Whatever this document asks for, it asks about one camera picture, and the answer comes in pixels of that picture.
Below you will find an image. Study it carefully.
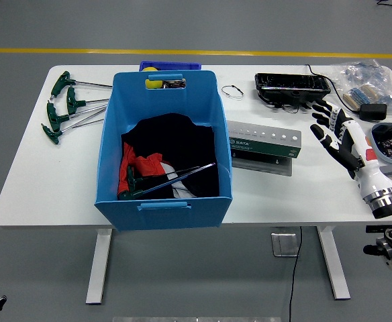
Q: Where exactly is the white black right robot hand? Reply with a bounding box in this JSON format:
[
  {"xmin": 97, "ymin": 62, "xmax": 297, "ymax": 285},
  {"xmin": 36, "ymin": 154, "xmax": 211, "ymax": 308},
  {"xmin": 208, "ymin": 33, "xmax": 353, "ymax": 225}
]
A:
[{"xmin": 309, "ymin": 99, "xmax": 392, "ymax": 199}]

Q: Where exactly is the green metal tool holder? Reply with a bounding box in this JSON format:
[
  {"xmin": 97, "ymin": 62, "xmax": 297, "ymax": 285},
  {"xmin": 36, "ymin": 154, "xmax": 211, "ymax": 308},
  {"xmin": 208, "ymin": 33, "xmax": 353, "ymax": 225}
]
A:
[{"xmin": 228, "ymin": 120, "xmax": 303, "ymax": 177}]

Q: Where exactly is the large green T-handle hex key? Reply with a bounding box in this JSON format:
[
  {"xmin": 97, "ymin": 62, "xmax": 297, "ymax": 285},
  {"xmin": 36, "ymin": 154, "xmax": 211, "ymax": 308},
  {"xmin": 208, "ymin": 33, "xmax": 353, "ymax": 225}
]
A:
[{"xmin": 117, "ymin": 162, "xmax": 217, "ymax": 201}]

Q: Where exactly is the small green T-handle hex key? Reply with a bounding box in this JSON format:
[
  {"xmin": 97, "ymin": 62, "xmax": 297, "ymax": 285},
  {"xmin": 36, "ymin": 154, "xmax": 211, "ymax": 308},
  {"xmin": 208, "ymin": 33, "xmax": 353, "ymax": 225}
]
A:
[{"xmin": 126, "ymin": 164, "xmax": 203, "ymax": 193}]

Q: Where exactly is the blue plastic storage box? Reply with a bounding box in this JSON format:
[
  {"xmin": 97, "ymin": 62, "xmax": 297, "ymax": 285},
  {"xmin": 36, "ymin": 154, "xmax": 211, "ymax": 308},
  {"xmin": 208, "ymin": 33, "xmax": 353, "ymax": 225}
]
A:
[{"xmin": 93, "ymin": 70, "xmax": 234, "ymax": 232}]

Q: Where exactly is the light blue tray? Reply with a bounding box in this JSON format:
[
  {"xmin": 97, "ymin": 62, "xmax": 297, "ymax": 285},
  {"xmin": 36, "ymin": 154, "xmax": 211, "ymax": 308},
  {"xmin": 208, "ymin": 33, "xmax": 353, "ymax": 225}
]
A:
[{"xmin": 370, "ymin": 121, "xmax": 392, "ymax": 165}]

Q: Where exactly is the black power adapter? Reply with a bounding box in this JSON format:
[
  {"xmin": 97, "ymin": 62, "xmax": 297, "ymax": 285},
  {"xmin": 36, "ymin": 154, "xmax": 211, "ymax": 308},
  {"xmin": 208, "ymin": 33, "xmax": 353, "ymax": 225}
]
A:
[{"xmin": 358, "ymin": 103, "xmax": 388, "ymax": 121}]

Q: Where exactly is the taped resistor strip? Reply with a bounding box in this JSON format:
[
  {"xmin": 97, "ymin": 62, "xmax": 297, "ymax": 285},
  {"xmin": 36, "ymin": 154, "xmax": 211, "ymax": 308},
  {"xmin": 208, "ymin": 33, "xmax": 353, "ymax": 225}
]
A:
[{"xmin": 342, "ymin": 83, "xmax": 378, "ymax": 111}]

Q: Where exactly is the clear plastic parts bag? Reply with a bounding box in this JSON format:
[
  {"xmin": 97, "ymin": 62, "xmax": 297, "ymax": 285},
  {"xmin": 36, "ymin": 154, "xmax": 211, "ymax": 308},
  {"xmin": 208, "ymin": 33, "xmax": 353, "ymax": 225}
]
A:
[{"xmin": 330, "ymin": 58, "xmax": 392, "ymax": 117}]

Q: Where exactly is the white table leg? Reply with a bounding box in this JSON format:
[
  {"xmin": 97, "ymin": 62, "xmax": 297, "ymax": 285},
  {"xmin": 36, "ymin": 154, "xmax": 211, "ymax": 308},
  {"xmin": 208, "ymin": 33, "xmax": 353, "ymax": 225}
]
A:
[
  {"xmin": 316, "ymin": 225, "xmax": 351, "ymax": 301},
  {"xmin": 85, "ymin": 227, "xmax": 113, "ymax": 305}
]

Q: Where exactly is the black plastic tray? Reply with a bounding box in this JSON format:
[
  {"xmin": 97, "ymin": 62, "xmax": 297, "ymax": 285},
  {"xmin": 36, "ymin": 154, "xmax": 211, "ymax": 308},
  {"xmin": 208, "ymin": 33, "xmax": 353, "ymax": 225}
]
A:
[{"xmin": 254, "ymin": 72, "xmax": 331, "ymax": 113}]

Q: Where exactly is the metal floor plate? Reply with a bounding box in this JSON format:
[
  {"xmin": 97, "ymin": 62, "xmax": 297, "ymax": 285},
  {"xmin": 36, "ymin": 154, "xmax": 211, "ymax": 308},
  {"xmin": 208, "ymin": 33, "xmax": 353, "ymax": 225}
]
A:
[{"xmin": 271, "ymin": 231, "xmax": 300, "ymax": 258}]

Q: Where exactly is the black red clothing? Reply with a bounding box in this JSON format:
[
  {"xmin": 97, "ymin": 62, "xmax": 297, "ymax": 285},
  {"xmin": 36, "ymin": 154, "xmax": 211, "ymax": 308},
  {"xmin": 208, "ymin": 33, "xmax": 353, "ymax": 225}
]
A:
[{"xmin": 117, "ymin": 112, "xmax": 220, "ymax": 199}]

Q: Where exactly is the dark blue plastic bin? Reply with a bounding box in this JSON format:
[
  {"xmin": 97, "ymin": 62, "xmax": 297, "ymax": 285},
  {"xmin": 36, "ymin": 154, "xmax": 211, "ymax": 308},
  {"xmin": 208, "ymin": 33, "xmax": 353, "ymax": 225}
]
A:
[{"xmin": 138, "ymin": 60, "xmax": 203, "ymax": 72}]

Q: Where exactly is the yellow ball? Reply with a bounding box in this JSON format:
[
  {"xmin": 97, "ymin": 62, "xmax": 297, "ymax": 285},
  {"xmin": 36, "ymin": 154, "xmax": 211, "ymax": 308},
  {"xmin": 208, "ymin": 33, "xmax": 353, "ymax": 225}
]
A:
[{"xmin": 142, "ymin": 66, "xmax": 165, "ymax": 90}]

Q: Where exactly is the black adapter cable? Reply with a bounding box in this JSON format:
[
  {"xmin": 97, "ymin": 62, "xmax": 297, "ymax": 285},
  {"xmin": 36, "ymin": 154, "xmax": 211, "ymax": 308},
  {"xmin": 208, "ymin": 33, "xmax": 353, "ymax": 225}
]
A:
[{"xmin": 305, "ymin": 64, "xmax": 361, "ymax": 115}]

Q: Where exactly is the thin wire loop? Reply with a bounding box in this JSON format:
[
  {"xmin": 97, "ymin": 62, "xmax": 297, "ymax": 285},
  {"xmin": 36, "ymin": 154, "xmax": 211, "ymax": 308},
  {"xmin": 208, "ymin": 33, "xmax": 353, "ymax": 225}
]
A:
[{"xmin": 220, "ymin": 85, "xmax": 245, "ymax": 101}]

